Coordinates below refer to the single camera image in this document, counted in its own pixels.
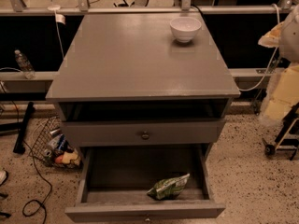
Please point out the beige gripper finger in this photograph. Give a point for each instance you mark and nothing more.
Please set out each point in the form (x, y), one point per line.
(282, 94)
(272, 38)

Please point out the green jalapeno chip bag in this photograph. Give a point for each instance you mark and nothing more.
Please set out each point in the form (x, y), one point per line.
(168, 189)

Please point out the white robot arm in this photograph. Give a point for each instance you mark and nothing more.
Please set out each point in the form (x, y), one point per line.
(289, 41)

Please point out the closed grey top drawer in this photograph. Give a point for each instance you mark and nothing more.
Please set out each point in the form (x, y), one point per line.
(103, 134)

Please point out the grey wooden drawer cabinet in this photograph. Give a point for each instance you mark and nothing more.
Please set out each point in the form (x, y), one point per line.
(129, 68)

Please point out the open grey middle drawer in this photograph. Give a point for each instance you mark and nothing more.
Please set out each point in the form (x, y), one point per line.
(115, 182)

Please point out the black wheeled cart base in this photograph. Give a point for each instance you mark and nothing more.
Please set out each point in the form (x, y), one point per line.
(286, 139)

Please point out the white ceramic bowl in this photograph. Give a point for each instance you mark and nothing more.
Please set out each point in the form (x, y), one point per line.
(185, 29)

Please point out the yellow snack packet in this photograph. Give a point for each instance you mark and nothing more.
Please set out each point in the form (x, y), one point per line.
(71, 158)

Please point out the silver soda can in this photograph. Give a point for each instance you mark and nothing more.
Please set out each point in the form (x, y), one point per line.
(55, 132)

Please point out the clear plastic water bottle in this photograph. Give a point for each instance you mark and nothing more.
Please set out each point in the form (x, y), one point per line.
(24, 64)

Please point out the black stand leg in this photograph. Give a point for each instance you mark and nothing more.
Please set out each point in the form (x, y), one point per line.
(21, 127)

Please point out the wire basket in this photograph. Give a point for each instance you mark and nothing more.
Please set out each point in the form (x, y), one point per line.
(50, 150)

